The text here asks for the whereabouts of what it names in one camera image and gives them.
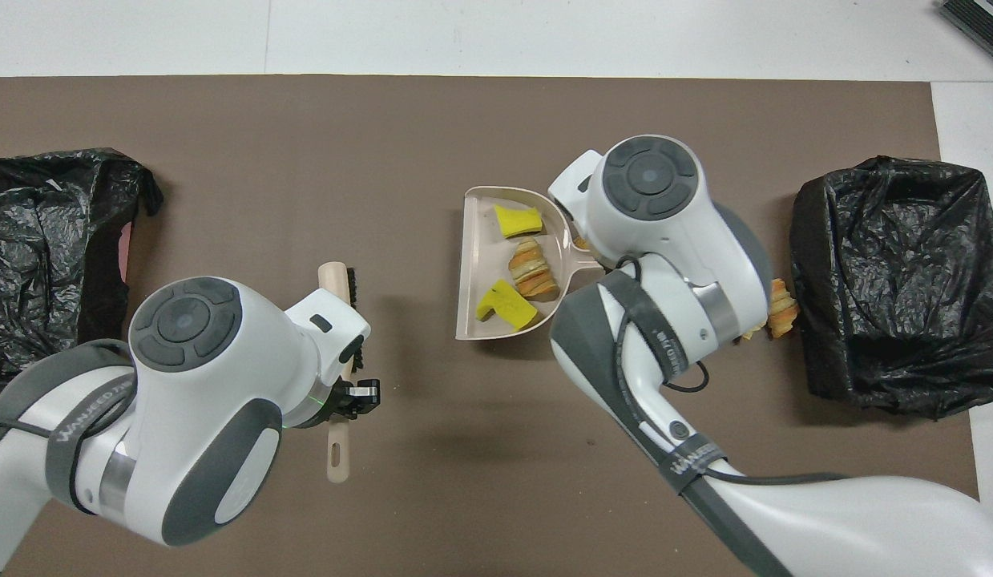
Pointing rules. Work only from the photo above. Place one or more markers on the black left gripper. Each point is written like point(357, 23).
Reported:
point(360, 397)

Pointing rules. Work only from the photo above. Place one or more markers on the beige hand brush black bristles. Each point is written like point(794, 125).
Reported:
point(333, 280)

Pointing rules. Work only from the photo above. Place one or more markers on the yellow sponge piece green specks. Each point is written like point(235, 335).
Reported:
point(504, 306)

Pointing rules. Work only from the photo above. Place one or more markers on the beige plastic dustpan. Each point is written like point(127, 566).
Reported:
point(480, 256)

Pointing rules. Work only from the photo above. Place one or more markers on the striped toy croissant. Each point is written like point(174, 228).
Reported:
point(782, 308)
point(534, 272)

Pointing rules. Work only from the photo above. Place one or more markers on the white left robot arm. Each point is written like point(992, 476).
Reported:
point(183, 385)

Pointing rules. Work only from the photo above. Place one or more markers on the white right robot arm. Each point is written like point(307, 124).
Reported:
point(664, 216)

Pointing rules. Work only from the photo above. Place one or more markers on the bin with black bag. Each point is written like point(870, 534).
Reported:
point(889, 280)
point(31, 240)

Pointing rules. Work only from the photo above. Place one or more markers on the brown table mat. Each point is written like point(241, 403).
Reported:
point(464, 481)

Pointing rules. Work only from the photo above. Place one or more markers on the dark ribbed device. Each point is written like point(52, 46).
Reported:
point(981, 24)

